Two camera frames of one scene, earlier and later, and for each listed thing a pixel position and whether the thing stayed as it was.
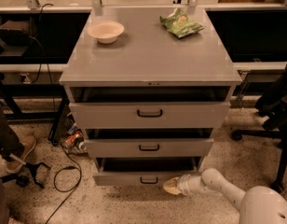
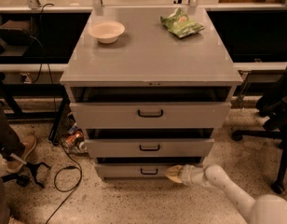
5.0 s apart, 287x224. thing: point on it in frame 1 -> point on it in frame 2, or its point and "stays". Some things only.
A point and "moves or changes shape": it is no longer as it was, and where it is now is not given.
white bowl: x=106 y=32 stays
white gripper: x=184 y=186 -> x=188 y=175
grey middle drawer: x=152 y=147 stays
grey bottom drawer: x=143 y=171 moves or changes shape
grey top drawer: x=151 y=115 stays
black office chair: x=275 y=109 stays
